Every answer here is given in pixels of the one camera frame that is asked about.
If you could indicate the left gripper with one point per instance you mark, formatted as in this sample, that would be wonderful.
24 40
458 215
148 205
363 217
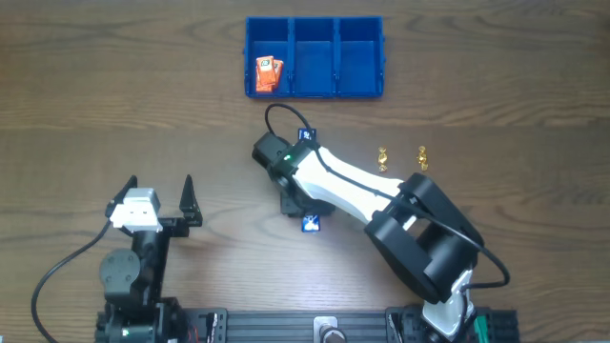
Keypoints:
174 227

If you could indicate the blue candy pack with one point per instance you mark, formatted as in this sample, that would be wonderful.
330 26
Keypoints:
311 225
306 135

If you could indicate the orange candy box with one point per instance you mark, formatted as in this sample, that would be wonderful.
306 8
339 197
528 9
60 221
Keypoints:
265 71
278 71

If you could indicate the gold candy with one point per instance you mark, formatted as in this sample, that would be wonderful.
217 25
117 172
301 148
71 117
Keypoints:
382 160
422 158

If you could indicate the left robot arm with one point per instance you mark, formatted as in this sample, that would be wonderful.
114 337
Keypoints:
148 267

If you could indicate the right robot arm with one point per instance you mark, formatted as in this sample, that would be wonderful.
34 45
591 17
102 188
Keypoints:
343 186

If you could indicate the blue tray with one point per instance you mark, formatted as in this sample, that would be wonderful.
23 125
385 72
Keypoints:
312 66

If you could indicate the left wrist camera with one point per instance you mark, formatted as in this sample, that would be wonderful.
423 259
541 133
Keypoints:
136 209

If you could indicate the mounting rail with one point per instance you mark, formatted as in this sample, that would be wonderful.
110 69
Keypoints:
276 328

